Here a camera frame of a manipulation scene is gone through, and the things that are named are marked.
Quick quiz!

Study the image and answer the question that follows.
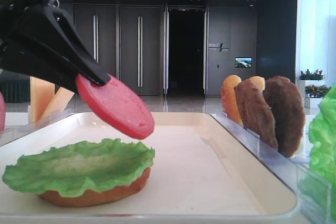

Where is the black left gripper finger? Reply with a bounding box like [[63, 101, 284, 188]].
[[5, 5, 110, 86], [1, 38, 78, 93]]

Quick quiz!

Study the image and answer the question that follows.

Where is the red tomato slice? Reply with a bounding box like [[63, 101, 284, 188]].
[[76, 74, 155, 140], [0, 93, 6, 131]]

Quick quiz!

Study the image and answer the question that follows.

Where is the upright orange cheese slice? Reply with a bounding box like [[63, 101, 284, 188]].
[[30, 77, 55, 123]]

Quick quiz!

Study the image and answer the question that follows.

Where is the leaning orange cheese slice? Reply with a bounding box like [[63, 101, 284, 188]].
[[41, 87, 74, 119]]

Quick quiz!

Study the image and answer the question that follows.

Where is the green lettuce leaf on bun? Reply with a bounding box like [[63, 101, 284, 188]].
[[2, 138, 155, 198]]

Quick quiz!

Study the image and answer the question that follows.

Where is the bottom bread bun slice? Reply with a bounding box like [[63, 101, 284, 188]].
[[38, 167, 151, 208]]

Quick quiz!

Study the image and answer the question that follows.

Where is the bread bun slice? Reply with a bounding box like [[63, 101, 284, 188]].
[[221, 75, 243, 126], [248, 76, 265, 91], [38, 167, 151, 208]]

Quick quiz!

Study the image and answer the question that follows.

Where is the front bread bun slice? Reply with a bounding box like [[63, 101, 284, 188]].
[[221, 75, 243, 126]]

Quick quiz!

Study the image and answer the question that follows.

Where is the rear bread bun slice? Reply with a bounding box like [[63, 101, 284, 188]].
[[248, 76, 265, 91]]

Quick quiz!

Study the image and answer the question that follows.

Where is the front brown meat patty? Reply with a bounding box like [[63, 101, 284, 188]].
[[234, 80, 278, 150]]

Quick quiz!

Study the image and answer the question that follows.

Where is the brown meat patty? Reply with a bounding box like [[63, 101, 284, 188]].
[[234, 80, 278, 150], [263, 76, 306, 157]]

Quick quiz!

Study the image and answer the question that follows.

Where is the rear brown meat patty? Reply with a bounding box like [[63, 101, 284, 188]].
[[263, 76, 306, 157]]

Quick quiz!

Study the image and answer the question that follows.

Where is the green lettuce in holder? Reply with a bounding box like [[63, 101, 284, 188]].
[[299, 86, 335, 222]]

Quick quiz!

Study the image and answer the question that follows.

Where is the clear left acrylic rack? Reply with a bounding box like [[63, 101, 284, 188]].
[[1, 109, 73, 146]]

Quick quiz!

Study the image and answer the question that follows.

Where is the clear acrylic rack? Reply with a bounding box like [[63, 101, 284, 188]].
[[1, 109, 73, 146], [213, 110, 335, 223]]

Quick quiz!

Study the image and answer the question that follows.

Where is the white rectangular tray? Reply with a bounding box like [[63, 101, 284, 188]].
[[1, 112, 300, 223]]

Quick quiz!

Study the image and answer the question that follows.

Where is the upper flower planter box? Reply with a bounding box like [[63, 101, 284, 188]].
[[298, 69, 327, 92]]

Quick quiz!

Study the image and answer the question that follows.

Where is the flower planter box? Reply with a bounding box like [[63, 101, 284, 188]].
[[304, 84, 331, 109], [298, 69, 327, 92]]

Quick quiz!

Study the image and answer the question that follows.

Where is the lower flower planter box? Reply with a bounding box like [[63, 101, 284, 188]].
[[304, 84, 331, 109]]

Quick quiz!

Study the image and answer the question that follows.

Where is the clear right acrylic rack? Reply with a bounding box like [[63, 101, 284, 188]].
[[213, 110, 335, 223]]

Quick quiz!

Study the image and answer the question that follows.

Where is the small wall display screen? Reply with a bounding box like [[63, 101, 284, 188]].
[[234, 57, 253, 68]]

